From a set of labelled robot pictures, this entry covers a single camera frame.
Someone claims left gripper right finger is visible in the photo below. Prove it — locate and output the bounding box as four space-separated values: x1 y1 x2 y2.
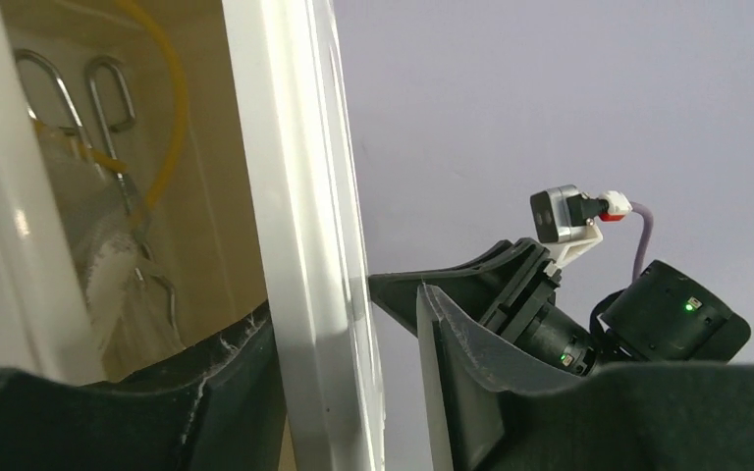
416 285 754 470

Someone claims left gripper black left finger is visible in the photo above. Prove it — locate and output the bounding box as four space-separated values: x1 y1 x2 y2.
0 304 286 470

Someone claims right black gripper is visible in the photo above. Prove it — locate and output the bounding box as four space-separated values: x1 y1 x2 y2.
368 237 597 377

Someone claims beige plastic bin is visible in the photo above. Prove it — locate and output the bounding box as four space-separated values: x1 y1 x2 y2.
0 1 266 385

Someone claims tan rubber tubing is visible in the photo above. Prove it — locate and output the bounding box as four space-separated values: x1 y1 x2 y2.
28 0 190 216

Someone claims white plastic bin lid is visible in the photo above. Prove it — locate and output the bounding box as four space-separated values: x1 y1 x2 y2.
223 1 385 470

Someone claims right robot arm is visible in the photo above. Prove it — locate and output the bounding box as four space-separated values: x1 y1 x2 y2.
368 237 751 377

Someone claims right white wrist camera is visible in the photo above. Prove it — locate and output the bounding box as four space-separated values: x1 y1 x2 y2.
529 184 632 269

